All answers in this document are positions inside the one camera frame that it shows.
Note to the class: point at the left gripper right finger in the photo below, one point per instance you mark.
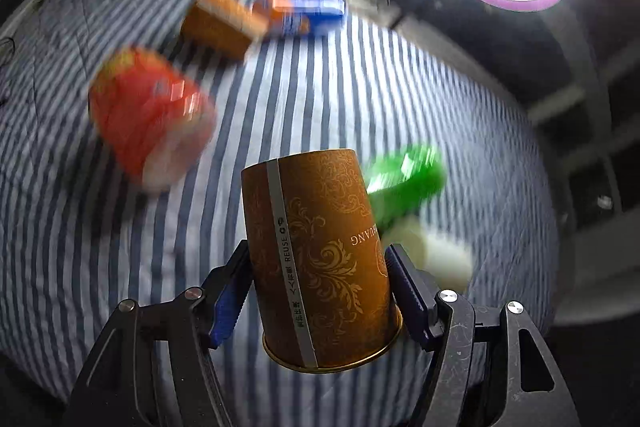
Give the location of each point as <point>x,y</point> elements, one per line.
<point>524,386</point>

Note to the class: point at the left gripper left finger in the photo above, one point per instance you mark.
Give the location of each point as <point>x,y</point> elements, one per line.
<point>118,384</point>

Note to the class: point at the brown ornate paper cup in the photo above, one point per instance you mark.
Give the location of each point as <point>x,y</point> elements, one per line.
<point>322,286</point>

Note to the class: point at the white plastic cup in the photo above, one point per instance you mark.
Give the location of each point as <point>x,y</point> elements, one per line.
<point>449,260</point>

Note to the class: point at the green patterned cup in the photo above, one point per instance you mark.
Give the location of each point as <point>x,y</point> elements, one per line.
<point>401,182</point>

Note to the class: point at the red yellow paper cup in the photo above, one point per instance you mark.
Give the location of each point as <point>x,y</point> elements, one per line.
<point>156,121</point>

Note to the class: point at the striped blue white quilt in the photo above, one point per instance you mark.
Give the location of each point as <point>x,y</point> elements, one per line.
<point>77,237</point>

